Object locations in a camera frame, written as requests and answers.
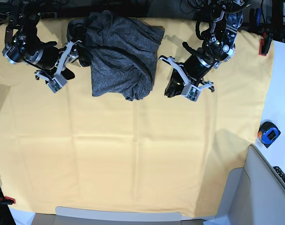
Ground blue black tape measure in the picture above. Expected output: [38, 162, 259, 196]
[257, 120, 281, 148]

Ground grey long-sleeve shirt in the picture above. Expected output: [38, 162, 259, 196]
[67, 10, 165, 101]

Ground red black clamp left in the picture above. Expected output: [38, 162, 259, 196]
[0, 196, 16, 205]

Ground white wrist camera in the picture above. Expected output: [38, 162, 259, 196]
[47, 76, 67, 93]
[181, 84, 201, 102]

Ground black textured handle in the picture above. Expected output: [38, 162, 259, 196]
[273, 166, 285, 183]

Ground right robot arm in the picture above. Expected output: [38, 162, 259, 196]
[2, 0, 91, 84]

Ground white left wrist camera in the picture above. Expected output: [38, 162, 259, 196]
[181, 84, 201, 102]

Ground red black clamp right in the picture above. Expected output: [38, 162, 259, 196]
[259, 32, 273, 56]

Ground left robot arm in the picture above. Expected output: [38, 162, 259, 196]
[159, 0, 250, 102]

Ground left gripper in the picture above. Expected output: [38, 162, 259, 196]
[159, 55, 215, 98]

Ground red black clamp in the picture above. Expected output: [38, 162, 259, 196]
[259, 32, 273, 56]
[0, 196, 16, 205]

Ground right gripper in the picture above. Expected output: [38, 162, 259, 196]
[35, 40, 93, 82]

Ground yellow table cloth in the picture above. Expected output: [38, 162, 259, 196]
[0, 25, 274, 218]

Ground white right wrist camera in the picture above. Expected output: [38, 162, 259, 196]
[47, 76, 67, 93]

